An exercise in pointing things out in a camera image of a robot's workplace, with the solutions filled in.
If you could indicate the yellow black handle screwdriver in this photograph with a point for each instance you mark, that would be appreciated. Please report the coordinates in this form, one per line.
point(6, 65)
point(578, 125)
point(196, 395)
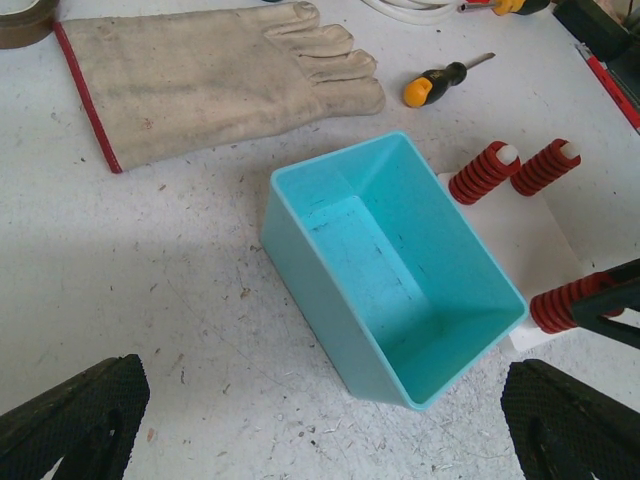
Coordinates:
point(504, 7)

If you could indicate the orange black small screwdriver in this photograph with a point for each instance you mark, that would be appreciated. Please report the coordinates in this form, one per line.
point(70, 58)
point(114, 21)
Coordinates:
point(431, 85)

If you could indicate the white cable spool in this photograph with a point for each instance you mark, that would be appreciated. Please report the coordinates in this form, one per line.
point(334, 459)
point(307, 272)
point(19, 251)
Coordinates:
point(416, 12)

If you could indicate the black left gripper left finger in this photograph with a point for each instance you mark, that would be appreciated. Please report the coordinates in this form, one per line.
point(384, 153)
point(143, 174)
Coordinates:
point(83, 428)

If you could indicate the white peg base plate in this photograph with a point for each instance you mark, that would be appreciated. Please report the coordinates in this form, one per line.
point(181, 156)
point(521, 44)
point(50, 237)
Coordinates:
point(525, 239)

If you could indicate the beige work glove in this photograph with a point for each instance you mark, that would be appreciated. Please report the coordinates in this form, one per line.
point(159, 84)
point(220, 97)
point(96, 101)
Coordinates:
point(157, 87)

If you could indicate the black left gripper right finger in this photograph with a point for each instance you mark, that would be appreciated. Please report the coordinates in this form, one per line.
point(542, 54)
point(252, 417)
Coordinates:
point(562, 428)

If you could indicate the teal spring tray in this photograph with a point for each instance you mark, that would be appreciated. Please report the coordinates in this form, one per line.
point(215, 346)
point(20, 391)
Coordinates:
point(399, 290)

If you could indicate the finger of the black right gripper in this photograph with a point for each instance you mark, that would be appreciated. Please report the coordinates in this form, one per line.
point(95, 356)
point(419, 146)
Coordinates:
point(590, 312)

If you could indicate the brown tape roll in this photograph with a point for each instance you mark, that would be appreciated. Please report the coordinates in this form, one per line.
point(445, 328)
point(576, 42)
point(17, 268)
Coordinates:
point(28, 26)

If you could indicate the black rectangular case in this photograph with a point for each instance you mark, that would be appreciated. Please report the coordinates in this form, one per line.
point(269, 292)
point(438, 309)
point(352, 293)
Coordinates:
point(594, 28)

